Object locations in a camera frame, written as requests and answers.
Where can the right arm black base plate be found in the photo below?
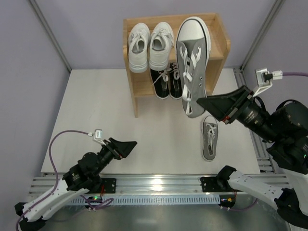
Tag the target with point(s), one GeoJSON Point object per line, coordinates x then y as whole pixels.
{"type": "Point", "coordinates": [210, 184]}

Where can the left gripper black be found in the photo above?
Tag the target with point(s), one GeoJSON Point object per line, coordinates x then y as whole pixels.
{"type": "Point", "coordinates": [113, 149]}

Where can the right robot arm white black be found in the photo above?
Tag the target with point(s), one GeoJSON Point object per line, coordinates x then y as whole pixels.
{"type": "Point", "coordinates": [287, 131]}

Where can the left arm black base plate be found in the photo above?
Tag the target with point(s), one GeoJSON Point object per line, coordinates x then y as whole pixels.
{"type": "Point", "coordinates": [107, 185]}

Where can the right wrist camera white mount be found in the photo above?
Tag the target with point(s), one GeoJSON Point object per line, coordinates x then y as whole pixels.
{"type": "Point", "coordinates": [265, 80]}

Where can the black canvas sneaker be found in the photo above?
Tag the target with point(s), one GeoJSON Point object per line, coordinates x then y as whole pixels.
{"type": "Point", "coordinates": [160, 82]}
{"type": "Point", "coordinates": [175, 82]}

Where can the left aluminium frame post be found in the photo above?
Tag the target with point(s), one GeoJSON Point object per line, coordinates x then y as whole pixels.
{"type": "Point", "coordinates": [50, 35]}

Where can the wooden two-tier shoe shelf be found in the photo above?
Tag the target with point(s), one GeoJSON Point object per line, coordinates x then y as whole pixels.
{"type": "Point", "coordinates": [141, 84]}

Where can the grey canvas sneaker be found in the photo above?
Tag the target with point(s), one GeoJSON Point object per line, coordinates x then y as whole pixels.
{"type": "Point", "coordinates": [210, 137]}
{"type": "Point", "coordinates": [193, 47]}

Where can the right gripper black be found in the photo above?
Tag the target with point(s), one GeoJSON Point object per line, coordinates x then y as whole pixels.
{"type": "Point", "coordinates": [237, 106]}

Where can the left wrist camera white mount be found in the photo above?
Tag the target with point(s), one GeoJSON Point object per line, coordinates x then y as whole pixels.
{"type": "Point", "coordinates": [97, 136]}

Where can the perforated cable duct strip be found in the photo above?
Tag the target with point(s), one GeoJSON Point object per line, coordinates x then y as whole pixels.
{"type": "Point", "coordinates": [153, 199]}

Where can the aluminium frame post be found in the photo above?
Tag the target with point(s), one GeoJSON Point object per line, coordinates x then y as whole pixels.
{"type": "Point", "coordinates": [276, 7]}
{"type": "Point", "coordinates": [50, 35]}

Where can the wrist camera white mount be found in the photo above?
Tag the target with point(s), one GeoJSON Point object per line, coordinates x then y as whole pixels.
{"type": "Point", "coordinates": [97, 136]}
{"type": "Point", "coordinates": [265, 80]}

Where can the white sneaker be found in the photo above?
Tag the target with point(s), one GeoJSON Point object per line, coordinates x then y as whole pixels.
{"type": "Point", "coordinates": [161, 43]}
{"type": "Point", "coordinates": [138, 40]}

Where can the right aluminium frame post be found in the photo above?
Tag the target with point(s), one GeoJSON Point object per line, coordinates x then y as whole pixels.
{"type": "Point", "coordinates": [276, 7]}

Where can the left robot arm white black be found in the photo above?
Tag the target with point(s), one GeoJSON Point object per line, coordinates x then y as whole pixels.
{"type": "Point", "coordinates": [82, 178]}

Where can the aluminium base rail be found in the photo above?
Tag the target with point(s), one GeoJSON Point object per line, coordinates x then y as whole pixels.
{"type": "Point", "coordinates": [139, 183]}

